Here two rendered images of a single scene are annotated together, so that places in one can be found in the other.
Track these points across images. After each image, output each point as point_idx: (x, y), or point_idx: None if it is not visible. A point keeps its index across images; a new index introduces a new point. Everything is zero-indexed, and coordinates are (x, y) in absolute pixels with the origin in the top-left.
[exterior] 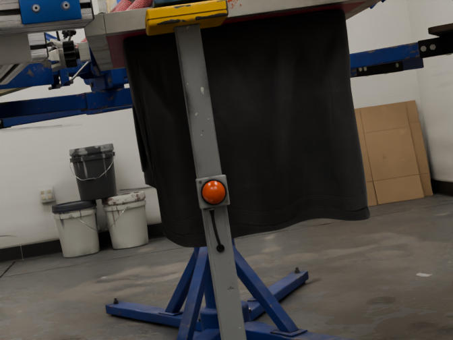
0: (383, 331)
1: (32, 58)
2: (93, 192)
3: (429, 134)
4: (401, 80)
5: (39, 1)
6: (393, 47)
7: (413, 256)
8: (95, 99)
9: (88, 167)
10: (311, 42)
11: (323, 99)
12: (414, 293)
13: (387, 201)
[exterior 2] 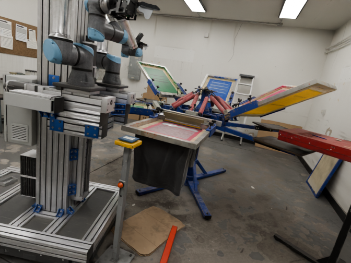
0: (219, 202)
1: (119, 124)
2: None
3: None
4: (301, 119)
5: (89, 132)
6: (248, 135)
7: (259, 178)
8: None
9: None
10: (178, 149)
11: (177, 164)
12: (242, 192)
13: (279, 151)
